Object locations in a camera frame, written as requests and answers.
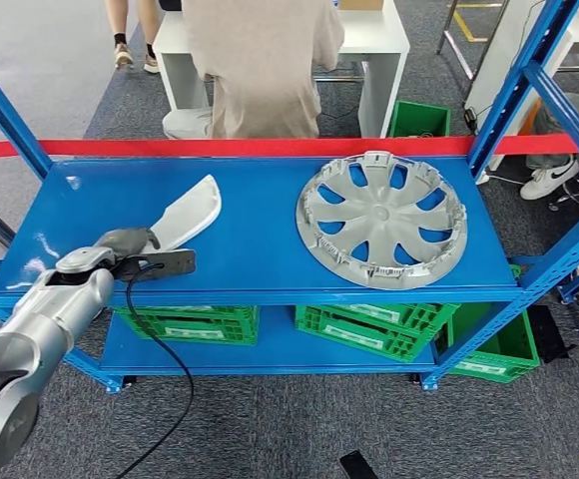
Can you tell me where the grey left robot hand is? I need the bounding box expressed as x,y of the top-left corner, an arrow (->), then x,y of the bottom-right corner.
95,227 -> 161,260

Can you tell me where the white mirror cover part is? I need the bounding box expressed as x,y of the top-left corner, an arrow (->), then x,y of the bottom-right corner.
148,174 -> 222,253

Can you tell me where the green plastic crate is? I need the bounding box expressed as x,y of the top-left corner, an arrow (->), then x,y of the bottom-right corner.
434,263 -> 541,385
113,305 -> 261,347
387,99 -> 452,138
314,302 -> 462,339
295,304 -> 438,364

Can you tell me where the person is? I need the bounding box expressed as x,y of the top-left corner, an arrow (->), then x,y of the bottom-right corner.
519,92 -> 579,202
104,0 -> 163,75
163,0 -> 345,140

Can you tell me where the red barrier belt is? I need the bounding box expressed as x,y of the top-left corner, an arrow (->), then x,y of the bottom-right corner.
0,133 -> 579,162

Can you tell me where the silver wheel hubcap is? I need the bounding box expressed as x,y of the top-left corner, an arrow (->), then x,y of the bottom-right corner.
295,150 -> 469,290

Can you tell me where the black robot foot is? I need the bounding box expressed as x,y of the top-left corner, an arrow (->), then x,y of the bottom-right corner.
339,450 -> 379,479

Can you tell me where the white table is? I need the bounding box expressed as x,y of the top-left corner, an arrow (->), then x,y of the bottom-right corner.
153,0 -> 412,139

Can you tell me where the yellow floor tape strip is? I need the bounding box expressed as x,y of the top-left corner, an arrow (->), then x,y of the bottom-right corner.
451,3 -> 491,44

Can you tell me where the white board panel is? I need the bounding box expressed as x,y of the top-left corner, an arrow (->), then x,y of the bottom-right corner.
465,0 -> 558,172

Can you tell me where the orange object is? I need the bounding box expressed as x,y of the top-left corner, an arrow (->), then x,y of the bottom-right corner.
518,99 -> 543,137

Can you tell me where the black flat floor box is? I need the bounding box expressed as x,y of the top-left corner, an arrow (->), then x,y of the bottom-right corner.
527,303 -> 576,365

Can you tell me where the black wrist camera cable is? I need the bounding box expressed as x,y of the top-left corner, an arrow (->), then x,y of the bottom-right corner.
115,262 -> 195,479

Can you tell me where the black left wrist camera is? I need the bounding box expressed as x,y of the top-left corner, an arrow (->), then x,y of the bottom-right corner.
112,248 -> 197,283

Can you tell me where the metal tube frame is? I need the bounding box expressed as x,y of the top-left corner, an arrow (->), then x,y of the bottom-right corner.
436,0 -> 485,79

